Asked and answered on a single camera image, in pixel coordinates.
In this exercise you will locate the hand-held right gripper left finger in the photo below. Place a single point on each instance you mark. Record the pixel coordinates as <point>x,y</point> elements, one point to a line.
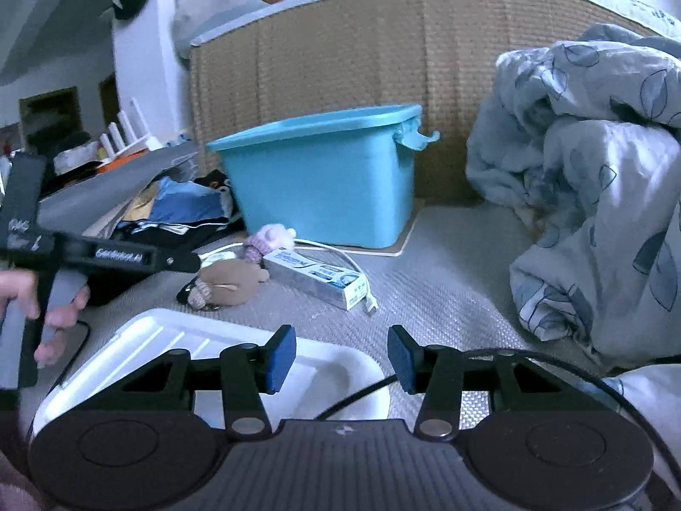
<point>281,359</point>

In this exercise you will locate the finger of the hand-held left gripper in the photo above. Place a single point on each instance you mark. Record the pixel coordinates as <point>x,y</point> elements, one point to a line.
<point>181,262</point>

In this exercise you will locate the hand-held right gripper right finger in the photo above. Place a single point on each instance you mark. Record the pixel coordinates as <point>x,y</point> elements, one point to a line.
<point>403,359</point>

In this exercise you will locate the brown plush toy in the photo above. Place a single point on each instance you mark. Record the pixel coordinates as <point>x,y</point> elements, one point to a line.
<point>234,282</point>

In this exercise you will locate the teal plastic storage bin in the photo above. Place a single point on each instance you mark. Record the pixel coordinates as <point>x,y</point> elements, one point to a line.
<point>319,186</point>

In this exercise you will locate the person's left hand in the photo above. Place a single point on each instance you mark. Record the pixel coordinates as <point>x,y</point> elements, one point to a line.
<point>66,311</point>

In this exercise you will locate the black garment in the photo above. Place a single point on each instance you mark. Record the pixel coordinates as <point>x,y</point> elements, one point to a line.
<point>159,237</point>

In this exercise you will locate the white earbud case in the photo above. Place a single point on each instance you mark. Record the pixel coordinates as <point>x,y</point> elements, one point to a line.
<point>223,259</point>

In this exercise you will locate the blue cloth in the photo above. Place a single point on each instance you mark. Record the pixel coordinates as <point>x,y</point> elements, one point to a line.
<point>186,199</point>

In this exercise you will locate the yellow cloth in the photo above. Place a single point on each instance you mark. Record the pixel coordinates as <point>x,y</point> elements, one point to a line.
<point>141,207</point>

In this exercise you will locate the toothpaste box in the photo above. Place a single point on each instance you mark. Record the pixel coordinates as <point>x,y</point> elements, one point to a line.
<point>314,277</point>

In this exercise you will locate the orange box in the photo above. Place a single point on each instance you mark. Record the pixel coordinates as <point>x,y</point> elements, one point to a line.
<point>119,162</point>

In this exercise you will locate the white router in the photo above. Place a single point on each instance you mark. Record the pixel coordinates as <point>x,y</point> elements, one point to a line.
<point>130,138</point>

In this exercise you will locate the blue floral quilt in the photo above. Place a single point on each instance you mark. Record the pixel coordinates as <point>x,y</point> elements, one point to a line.
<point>601,197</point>

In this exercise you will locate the pale blue pillow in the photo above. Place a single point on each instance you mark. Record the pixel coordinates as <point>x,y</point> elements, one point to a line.
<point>218,5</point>

